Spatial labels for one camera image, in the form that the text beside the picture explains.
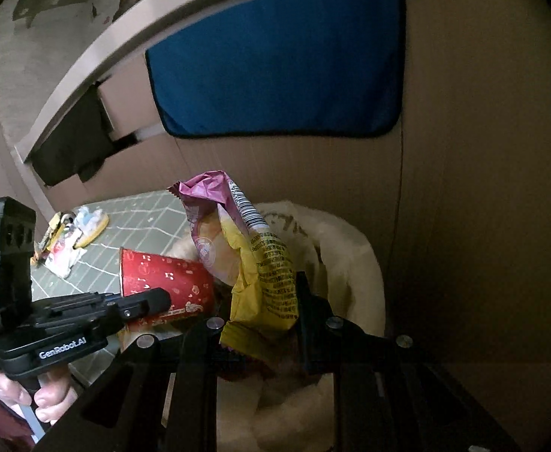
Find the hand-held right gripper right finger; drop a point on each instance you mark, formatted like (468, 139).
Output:
(311, 320)

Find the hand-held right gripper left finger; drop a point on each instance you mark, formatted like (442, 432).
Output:
(195, 362)

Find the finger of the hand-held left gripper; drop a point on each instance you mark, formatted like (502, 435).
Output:
(148, 303)

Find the red snack packet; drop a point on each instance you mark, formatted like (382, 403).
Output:
(172, 278)

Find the yellow purple snack packet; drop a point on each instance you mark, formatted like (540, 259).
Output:
(266, 282)

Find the white plastic bag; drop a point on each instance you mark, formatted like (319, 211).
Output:
(350, 263)

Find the person's left hand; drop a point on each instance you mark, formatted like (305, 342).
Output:
(52, 398)

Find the white red packet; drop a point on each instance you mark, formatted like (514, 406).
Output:
(64, 256)

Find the yellow silver wrapper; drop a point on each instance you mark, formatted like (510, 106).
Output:
(55, 228)

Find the green checked mat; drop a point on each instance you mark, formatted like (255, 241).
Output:
(139, 226)

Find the yellow blue white packet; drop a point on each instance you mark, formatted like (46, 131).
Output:
(91, 226)

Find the dark cloth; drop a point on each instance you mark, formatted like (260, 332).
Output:
(68, 146)

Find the brown cardboard box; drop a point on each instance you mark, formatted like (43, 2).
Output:
(468, 197)

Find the blue cloth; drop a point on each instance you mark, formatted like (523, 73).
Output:
(280, 61)

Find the beige wooden table frame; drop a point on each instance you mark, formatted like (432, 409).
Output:
(115, 42)

